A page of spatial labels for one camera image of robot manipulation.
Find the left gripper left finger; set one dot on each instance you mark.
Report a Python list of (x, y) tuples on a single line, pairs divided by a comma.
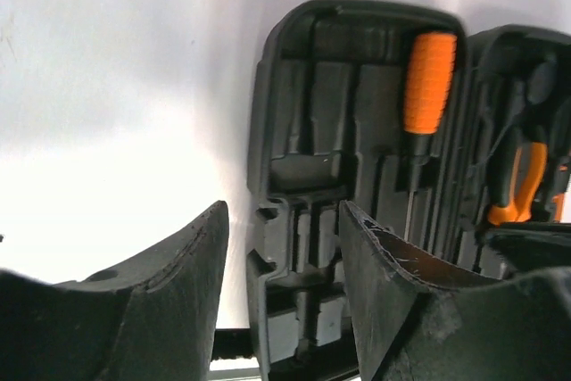
[(150, 317)]

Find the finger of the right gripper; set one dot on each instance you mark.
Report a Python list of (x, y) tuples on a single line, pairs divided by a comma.
[(532, 245)]

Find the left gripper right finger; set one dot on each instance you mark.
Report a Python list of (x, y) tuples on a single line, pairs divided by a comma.
[(417, 317)]

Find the orange grip bit screwdriver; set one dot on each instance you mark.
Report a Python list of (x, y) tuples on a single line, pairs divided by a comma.
[(427, 87)]

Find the black plastic tool case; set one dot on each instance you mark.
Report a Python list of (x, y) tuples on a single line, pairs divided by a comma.
[(327, 127)]

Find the aluminium front frame rail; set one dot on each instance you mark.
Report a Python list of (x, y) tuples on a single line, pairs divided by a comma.
[(233, 356)]

